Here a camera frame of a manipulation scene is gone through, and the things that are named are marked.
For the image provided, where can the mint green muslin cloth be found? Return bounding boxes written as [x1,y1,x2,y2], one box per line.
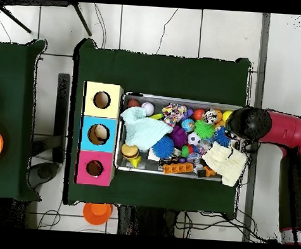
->
[118,106,175,153]

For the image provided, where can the toy hamburger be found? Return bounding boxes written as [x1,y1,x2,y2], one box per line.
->
[120,143,141,160]

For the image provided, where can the crushed silver drink can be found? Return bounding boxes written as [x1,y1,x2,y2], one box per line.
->
[202,108,220,125]

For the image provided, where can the cream muslin cloth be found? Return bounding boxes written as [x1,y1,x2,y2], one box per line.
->
[200,140,249,188]

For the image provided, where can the wooden box with three holes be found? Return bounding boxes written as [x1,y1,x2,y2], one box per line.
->
[75,80,124,187]

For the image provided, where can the white toy baseball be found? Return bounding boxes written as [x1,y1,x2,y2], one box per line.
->
[140,101,156,117]

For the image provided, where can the plain blue spiky ball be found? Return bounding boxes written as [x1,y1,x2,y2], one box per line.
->
[150,134,176,160]

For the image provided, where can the multicolour patterned cloth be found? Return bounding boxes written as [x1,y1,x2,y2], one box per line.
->
[160,103,189,128]

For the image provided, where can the purple spiky ball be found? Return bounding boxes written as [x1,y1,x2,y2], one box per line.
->
[169,124,189,148]

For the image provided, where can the orange red smooth ball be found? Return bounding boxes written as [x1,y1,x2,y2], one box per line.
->
[192,108,206,122]

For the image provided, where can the beige round toy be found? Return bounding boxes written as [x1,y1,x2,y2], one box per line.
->
[89,124,110,144]

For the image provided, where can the plain green spiky ball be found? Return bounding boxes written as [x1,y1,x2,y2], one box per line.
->
[193,118,216,141]

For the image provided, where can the yellow smooth ball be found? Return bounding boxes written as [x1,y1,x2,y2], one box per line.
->
[221,110,234,123]

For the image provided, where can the orange plastic cup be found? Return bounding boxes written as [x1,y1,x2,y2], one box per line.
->
[82,201,114,227]

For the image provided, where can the grey stand base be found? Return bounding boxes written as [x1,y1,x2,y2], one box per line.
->
[28,160,61,191]

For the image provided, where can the black tripod stand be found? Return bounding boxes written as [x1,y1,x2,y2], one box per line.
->
[0,0,94,37]

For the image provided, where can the dark green side table cloth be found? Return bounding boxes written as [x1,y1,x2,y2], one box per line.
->
[0,37,51,203]

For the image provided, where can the wire mesh bin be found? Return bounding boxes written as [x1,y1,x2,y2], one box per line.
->
[114,91,247,183]

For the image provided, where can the black power cable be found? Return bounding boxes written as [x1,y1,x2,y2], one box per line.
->
[241,139,262,156]

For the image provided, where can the black floor cables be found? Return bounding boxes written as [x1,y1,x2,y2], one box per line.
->
[174,209,280,244]

